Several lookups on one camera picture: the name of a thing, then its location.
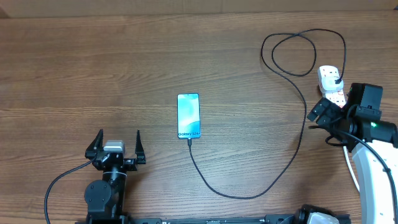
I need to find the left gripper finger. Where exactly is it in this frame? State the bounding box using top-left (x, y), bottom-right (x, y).
top-left (135, 130), bottom-right (146, 164)
top-left (85, 129), bottom-right (103, 156)

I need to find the Galaxy smartphone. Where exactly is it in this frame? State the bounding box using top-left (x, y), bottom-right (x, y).
top-left (177, 93), bottom-right (201, 139)

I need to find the black charging cable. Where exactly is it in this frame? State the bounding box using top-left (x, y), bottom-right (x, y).
top-left (187, 28), bottom-right (347, 200)

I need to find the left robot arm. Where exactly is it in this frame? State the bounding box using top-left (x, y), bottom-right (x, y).
top-left (85, 129), bottom-right (146, 224)

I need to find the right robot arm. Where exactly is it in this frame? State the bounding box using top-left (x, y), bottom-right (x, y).
top-left (307, 83), bottom-right (397, 223)

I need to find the white charger plug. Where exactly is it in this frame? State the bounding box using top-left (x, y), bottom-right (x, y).
top-left (319, 77), bottom-right (344, 93)

